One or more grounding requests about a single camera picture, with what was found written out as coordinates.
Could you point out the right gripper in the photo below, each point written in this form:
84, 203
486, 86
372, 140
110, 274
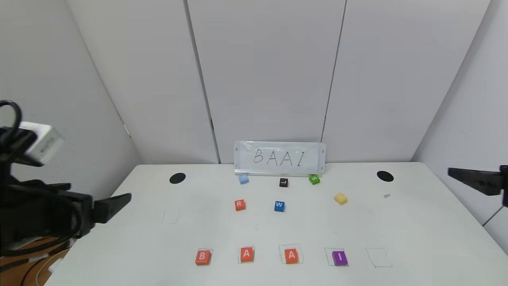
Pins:
504, 184

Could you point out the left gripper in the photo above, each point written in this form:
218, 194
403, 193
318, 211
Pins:
85, 214

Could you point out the orange B letter block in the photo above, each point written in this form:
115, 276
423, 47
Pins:
203, 257

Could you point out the purple I letter block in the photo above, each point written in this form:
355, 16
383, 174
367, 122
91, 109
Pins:
340, 258

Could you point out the orange A letter block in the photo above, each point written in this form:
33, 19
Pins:
247, 254
291, 255

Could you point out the white BAAI sign board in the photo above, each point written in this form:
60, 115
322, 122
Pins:
279, 159

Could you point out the white power adapter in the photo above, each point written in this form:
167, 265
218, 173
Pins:
56, 265

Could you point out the black table grommet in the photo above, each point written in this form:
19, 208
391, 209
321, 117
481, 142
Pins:
385, 176
177, 178

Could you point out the yellow letter block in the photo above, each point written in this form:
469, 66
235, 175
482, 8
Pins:
341, 198

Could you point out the green S letter block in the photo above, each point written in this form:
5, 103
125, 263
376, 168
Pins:
314, 179

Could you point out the orange R letter block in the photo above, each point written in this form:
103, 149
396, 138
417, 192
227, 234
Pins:
239, 204

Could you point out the light blue letter block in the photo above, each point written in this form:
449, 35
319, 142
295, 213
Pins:
243, 179

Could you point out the black L letter block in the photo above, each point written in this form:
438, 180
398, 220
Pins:
283, 182

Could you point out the blue W letter block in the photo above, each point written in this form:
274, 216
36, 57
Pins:
279, 205

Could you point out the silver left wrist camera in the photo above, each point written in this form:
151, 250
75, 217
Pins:
41, 143

